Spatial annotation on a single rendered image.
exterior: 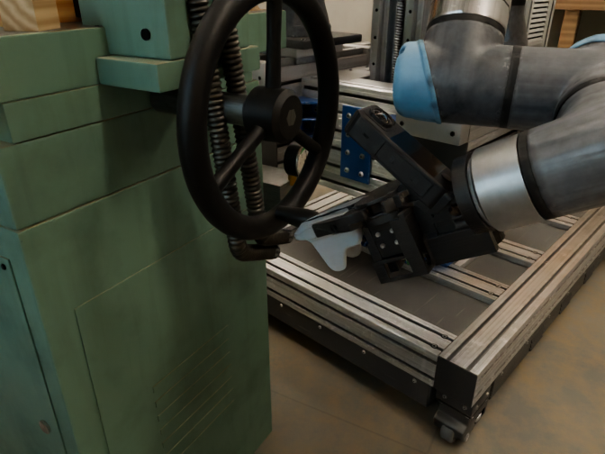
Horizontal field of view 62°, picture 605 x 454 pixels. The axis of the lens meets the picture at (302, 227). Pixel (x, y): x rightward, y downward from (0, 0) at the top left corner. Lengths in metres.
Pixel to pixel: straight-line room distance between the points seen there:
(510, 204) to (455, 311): 0.91
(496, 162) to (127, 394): 0.59
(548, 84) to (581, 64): 0.03
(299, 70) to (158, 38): 0.75
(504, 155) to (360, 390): 1.01
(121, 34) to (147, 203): 0.22
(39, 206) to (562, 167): 0.50
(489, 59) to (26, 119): 0.45
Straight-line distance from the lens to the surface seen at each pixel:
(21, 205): 0.60
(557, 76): 0.50
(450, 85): 0.49
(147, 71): 0.57
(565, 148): 0.42
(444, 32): 0.52
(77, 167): 0.63
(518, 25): 1.06
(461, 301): 1.36
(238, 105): 0.59
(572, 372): 1.58
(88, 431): 0.78
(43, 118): 0.60
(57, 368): 0.70
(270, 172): 0.95
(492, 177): 0.43
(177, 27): 0.58
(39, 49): 0.59
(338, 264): 0.53
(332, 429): 1.27
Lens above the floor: 0.95
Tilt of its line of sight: 26 degrees down
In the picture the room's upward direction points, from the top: straight up
